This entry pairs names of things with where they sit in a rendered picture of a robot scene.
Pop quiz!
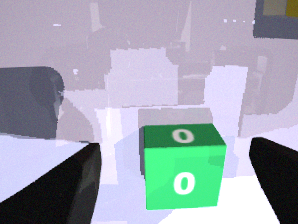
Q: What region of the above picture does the green block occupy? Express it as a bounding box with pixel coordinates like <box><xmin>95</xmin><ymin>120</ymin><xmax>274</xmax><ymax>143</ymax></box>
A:
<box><xmin>144</xmin><ymin>124</ymin><xmax>227</xmax><ymax>210</ymax></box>

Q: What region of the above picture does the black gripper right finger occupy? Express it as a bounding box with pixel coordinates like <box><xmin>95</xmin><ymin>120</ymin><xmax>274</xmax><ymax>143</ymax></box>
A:
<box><xmin>249</xmin><ymin>136</ymin><xmax>298</xmax><ymax>224</ymax></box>

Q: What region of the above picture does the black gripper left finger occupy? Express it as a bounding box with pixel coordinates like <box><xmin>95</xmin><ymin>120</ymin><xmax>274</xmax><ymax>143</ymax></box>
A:
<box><xmin>0</xmin><ymin>143</ymin><xmax>102</xmax><ymax>224</ymax></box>

